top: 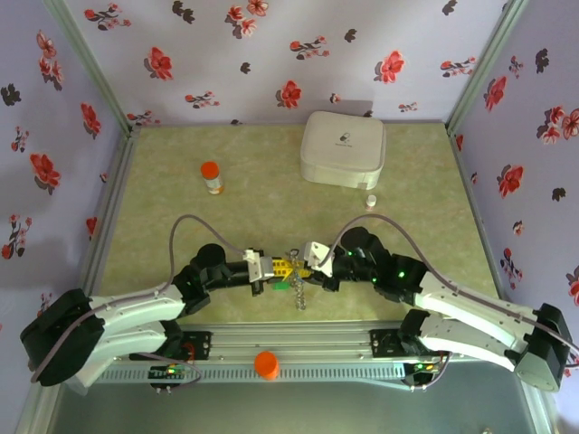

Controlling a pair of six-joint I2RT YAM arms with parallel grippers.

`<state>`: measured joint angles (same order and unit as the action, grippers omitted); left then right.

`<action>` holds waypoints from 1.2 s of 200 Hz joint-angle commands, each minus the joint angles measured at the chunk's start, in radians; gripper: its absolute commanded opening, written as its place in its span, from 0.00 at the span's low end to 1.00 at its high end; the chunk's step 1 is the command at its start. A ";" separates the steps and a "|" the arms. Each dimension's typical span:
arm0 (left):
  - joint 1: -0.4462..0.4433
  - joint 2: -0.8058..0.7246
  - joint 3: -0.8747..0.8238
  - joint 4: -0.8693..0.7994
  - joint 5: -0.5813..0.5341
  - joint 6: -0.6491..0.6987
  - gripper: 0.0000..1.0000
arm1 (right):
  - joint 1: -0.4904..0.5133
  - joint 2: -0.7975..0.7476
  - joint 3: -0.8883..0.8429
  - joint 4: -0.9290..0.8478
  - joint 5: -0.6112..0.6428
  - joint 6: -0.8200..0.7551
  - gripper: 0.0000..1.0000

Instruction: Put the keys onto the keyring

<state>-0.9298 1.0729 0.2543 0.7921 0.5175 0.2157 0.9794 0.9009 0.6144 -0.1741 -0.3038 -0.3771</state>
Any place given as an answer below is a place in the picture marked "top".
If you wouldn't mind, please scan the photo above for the silver keyring bunch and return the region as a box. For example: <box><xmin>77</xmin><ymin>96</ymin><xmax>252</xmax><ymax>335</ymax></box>
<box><xmin>283</xmin><ymin>247</ymin><xmax>308</xmax><ymax>311</ymax></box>

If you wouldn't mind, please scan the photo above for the orange-capped pill bottle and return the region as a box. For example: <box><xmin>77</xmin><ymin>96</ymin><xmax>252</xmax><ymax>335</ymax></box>
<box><xmin>200</xmin><ymin>161</ymin><xmax>226</xmax><ymax>196</ymax></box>

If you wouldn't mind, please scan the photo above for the orange plastic cylinder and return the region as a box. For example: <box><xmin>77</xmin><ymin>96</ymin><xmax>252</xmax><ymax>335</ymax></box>
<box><xmin>253</xmin><ymin>350</ymin><xmax>280</xmax><ymax>382</ymax></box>

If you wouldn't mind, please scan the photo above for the white zip pill case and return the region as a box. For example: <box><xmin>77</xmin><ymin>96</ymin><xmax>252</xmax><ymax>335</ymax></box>
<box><xmin>299</xmin><ymin>110</ymin><xmax>388</xmax><ymax>190</ymax></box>

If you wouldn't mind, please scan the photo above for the small circuit board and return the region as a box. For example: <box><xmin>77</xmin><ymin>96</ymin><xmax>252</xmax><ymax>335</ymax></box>
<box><xmin>404</xmin><ymin>360</ymin><xmax>443</xmax><ymax>377</ymax></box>
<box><xmin>148</xmin><ymin>363</ymin><xmax>192</xmax><ymax>380</ymax></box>

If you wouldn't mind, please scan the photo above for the long aluminium base rail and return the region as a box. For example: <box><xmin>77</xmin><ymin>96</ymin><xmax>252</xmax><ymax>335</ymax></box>
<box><xmin>43</xmin><ymin>321</ymin><xmax>542</xmax><ymax>365</ymax></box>

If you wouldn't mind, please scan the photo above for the grey slotted cable duct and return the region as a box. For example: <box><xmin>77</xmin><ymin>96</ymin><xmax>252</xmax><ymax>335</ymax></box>
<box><xmin>97</xmin><ymin>363</ymin><xmax>408</xmax><ymax>384</ymax></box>

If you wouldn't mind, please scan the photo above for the aluminium table edge rail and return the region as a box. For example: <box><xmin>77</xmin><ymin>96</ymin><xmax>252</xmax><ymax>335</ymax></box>
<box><xmin>76</xmin><ymin>127</ymin><xmax>141</xmax><ymax>297</ymax></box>

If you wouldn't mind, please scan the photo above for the aluminium frame post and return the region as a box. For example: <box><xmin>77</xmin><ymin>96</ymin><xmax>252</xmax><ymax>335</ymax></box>
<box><xmin>445</xmin><ymin>0</ymin><xmax>530</xmax><ymax>137</ymax></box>
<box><xmin>43</xmin><ymin>0</ymin><xmax>141</xmax><ymax>137</ymax></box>

